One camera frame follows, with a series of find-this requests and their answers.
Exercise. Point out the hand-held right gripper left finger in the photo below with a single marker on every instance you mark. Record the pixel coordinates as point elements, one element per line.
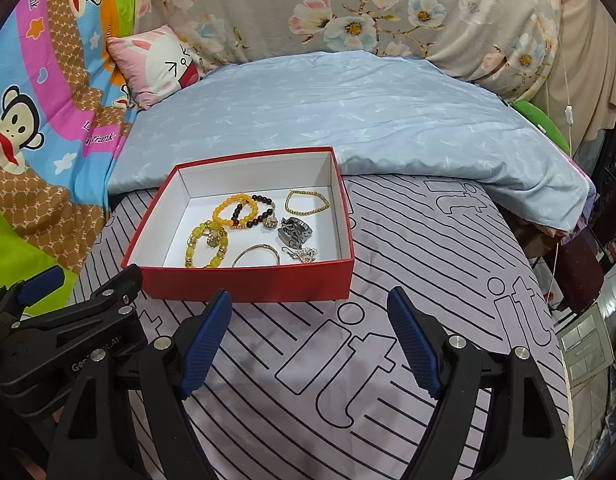
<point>203,350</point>

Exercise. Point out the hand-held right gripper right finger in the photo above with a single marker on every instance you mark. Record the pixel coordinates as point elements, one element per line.
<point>413,345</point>

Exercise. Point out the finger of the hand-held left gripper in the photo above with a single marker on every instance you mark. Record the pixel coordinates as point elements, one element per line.
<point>38,286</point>
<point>118,287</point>

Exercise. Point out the red cardboard box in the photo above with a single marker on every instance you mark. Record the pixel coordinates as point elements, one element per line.
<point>248,285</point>

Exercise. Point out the gold bangle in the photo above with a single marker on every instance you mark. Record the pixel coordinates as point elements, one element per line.
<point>258,246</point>

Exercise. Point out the silver earring cluster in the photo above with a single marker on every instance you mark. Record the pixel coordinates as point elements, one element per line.
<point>305,256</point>

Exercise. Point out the small gold brooch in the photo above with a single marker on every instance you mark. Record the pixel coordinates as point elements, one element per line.
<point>270,220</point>

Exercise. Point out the silver wrist watch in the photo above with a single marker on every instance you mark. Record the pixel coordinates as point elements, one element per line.
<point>293,232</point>

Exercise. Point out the lilac striped bed sheet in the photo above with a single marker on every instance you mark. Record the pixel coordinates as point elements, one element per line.
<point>313,360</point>

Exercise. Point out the grey panelled board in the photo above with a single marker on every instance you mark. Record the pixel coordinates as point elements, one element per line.
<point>585,345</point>

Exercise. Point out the dark red cloth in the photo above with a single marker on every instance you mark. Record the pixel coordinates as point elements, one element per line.
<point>580,275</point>

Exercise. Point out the cartoon monkey blanket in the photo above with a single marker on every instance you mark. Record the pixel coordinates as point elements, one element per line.
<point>38,60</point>

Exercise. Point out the pink bunny pillow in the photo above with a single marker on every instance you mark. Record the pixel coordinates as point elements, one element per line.
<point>158,60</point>

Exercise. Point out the light blue blanket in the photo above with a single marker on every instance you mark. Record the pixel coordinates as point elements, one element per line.
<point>363,110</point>

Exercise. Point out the green plush cushion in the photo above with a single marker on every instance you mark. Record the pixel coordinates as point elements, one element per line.
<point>543,120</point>

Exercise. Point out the beige curtain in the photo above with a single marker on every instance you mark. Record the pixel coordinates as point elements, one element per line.
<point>588,60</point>

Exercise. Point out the floral quilt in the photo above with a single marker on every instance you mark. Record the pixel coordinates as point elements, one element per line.
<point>388,10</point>

